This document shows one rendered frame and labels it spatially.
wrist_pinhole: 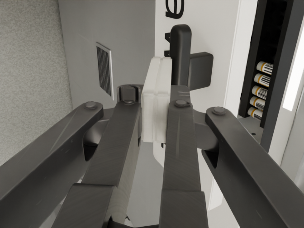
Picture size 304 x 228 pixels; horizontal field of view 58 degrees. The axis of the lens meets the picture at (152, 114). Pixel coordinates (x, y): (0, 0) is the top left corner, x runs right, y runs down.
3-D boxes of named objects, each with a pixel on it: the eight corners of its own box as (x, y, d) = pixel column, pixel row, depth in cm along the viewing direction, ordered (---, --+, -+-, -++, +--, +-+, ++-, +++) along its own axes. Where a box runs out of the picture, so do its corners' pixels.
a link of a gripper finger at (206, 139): (167, 124, 13) (232, 127, 13) (170, 84, 17) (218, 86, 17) (166, 150, 14) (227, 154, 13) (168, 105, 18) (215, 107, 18)
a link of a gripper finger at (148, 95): (154, 143, 15) (141, 142, 15) (160, 93, 22) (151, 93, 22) (155, 94, 14) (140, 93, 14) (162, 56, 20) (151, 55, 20)
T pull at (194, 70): (165, 116, 23) (174, 123, 22) (168, 23, 20) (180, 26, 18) (199, 106, 25) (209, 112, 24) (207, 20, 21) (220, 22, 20)
